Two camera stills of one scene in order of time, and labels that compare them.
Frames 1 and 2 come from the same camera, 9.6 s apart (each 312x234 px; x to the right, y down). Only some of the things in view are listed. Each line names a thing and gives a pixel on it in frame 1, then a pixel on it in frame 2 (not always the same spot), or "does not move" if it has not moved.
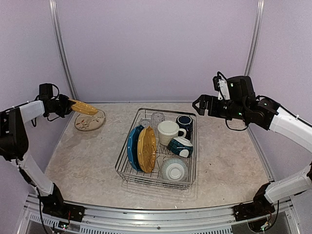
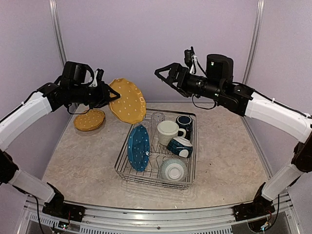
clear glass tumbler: x=156 y=118 does not move
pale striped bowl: x=174 y=169 does not move
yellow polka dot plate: x=84 y=107 -> x=89 y=121
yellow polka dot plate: x=146 y=149 -> x=130 y=107
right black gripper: x=205 y=98 -> x=182 y=81
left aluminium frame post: x=53 y=7 does not move
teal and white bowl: x=181 y=146 does not move
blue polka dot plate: x=132 y=146 does not move
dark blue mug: x=185 y=122 does not move
